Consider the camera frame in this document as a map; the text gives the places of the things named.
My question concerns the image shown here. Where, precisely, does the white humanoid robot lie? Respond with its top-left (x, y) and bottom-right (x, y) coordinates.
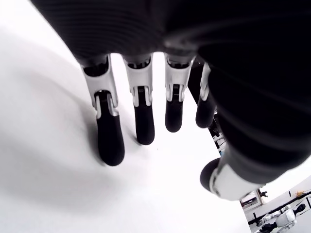
top-left (260, 203), bottom-right (307, 233)

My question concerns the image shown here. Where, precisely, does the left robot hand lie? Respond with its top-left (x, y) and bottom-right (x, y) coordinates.
top-left (30, 0), bottom-right (311, 202)

